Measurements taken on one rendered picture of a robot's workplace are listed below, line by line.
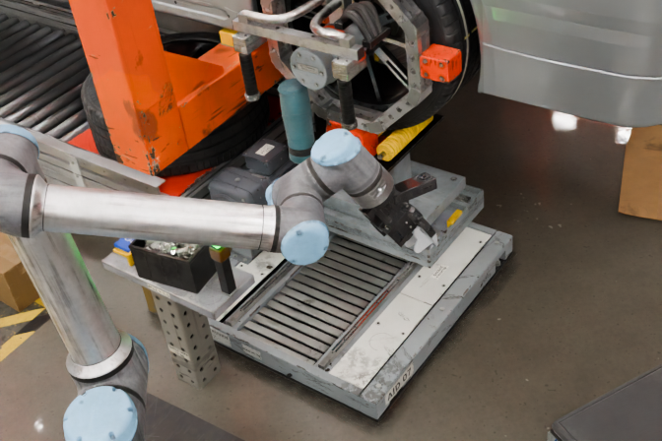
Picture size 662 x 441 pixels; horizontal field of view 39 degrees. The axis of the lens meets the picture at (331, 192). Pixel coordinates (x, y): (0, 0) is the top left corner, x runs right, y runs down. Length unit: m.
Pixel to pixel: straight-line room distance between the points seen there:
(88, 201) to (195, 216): 0.19
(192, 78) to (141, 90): 0.23
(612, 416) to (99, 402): 1.15
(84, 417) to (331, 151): 0.75
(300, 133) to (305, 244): 1.10
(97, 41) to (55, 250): 0.93
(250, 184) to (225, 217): 1.24
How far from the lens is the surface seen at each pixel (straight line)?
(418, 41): 2.53
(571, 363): 2.88
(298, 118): 2.77
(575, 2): 2.37
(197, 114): 2.95
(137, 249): 2.55
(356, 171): 1.83
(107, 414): 2.03
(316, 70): 2.58
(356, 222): 3.15
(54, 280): 1.97
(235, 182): 2.98
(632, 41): 2.36
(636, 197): 3.47
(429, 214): 3.03
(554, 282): 3.12
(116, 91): 2.77
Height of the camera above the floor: 2.11
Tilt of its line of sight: 37 degrees down
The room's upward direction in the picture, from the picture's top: 8 degrees counter-clockwise
